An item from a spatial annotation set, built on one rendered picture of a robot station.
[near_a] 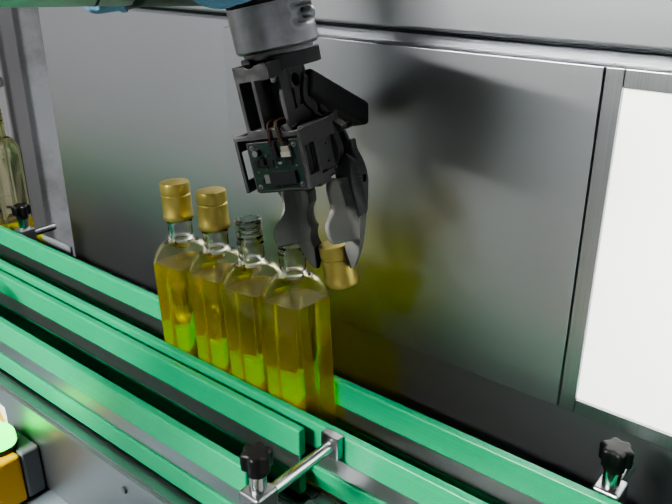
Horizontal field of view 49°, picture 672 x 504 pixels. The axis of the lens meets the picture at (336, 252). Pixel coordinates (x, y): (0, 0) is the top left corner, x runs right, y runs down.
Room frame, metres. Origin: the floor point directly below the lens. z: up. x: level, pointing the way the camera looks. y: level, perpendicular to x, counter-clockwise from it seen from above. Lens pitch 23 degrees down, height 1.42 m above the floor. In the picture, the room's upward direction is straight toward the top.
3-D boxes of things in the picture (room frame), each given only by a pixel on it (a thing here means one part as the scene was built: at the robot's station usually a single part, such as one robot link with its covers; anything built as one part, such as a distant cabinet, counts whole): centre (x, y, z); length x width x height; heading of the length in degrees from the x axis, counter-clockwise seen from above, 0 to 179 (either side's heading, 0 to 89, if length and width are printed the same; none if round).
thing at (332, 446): (0.54, 0.05, 0.95); 0.17 x 0.03 x 0.12; 141
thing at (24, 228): (1.18, 0.51, 0.94); 0.07 x 0.04 x 0.13; 141
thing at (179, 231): (0.81, 0.18, 1.12); 0.03 x 0.03 x 0.05
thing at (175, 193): (0.81, 0.18, 1.14); 0.04 x 0.04 x 0.04
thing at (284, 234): (0.67, 0.04, 1.16); 0.06 x 0.03 x 0.09; 152
